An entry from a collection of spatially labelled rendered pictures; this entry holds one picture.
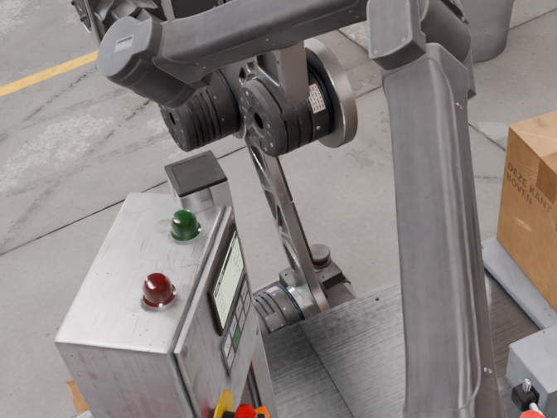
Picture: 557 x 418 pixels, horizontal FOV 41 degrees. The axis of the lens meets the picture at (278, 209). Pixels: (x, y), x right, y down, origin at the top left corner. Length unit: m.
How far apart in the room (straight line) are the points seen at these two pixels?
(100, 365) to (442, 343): 0.25
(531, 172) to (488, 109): 1.97
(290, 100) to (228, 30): 0.47
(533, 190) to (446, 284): 0.77
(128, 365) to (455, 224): 0.26
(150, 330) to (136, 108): 2.96
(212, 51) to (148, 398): 0.39
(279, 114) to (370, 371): 0.46
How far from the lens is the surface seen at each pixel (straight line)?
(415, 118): 0.61
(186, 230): 0.62
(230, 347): 0.68
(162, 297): 0.58
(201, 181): 0.65
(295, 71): 1.24
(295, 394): 1.29
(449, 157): 0.58
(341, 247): 2.65
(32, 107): 3.73
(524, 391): 1.13
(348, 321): 1.38
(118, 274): 0.62
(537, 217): 1.32
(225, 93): 1.76
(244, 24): 0.80
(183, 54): 0.85
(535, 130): 1.31
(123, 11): 0.98
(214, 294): 0.62
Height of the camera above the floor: 1.91
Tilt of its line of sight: 43 degrees down
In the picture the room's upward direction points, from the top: 9 degrees counter-clockwise
